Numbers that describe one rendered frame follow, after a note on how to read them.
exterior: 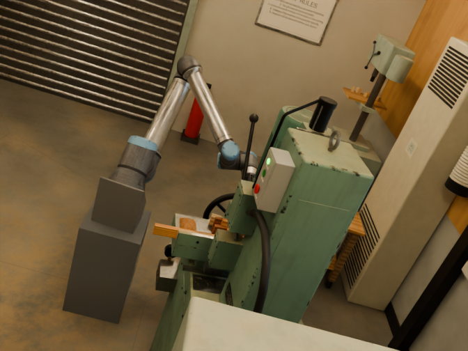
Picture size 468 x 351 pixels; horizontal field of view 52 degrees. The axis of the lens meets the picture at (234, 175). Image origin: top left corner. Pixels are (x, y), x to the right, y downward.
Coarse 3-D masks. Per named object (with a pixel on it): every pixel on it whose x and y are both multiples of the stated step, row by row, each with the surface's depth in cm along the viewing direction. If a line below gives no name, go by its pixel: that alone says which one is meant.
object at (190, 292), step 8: (184, 264) 201; (192, 264) 190; (184, 272) 197; (192, 272) 186; (184, 280) 193; (192, 280) 182; (200, 280) 184; (208, 280) 185; (216, 280) 187; (224, 280) 188; (184, 288) 189; (192, 288) 178; (200, 288) 180; (208, 288) 181; (216, 288) 182; (192, 296) 175; (200, 296) 176; (208, 296) 178; (216, 296) 179
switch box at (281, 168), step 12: (276, 156) 135; (288, 156) 137; (264, 168) 139; (276, 168) 132; (288, 168) 132; (264, 180) 137; (276, 180) 134; (288, 180) 134; (264, 192) 135; (276, 192) 136; (264, 204) 137; (276, 204) 138
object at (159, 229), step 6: (156, 228) 181; (162, 228) 182; (168, 228) 182; (174, 228) 183; (180, 228) 184; (156, 234) 183; (162, 234) 183; (168, 234) 183; (174, 234) 184; (210, 234) 187
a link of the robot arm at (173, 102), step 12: (180, 84) 266; (168, 96) 264; (180, 96) 265; (168, 108) 261; (180, 108) 267; (156, 120) 259; (168, 120) 260; (156, 132) 256; (168, 132) 262; (156, 156) 254
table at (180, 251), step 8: (176, 216) 198; (184, 216) 199; (176, 224) 193; (200, 224) 198; (208, 224) 200; (208, 232) 195; (176, 248) 183; (184, 248) 183; (192, 248) 184; (176, 256) 185; (184, 256) 185; (192, 256) 186; (200, 256) 186
